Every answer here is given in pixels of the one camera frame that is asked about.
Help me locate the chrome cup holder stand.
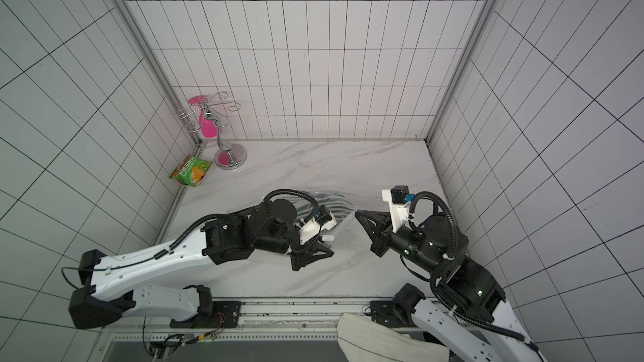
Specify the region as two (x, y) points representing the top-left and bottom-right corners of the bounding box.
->
(174, 92), (248, 170)

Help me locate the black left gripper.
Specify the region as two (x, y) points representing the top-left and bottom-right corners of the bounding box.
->
(256, 220), (334, 273)

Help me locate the white striped cloth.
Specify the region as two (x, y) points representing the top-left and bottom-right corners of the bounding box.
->
(336, 313), (449, 362)

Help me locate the green snack packet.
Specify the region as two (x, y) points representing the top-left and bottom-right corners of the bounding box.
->
(169, 156), (212, 187)

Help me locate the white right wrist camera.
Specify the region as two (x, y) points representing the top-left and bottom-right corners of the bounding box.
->
(382, 185), (415, 233)

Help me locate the green white striped towel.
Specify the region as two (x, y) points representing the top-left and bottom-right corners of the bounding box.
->
(307, 192), (357, 221)

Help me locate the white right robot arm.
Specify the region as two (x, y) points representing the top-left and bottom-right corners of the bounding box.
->
(355, 186), (546, 361)

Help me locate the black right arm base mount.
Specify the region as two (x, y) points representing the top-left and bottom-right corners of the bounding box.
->
(365, 283), (427, 328)

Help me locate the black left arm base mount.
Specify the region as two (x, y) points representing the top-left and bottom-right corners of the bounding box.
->
(169, 285), (242, 329)

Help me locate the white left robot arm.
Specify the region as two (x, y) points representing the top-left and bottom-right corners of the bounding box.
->
(68, 189), (337, 329)

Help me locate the pink plastic scoop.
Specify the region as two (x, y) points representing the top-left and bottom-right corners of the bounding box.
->
(188, 96), (220, 139)

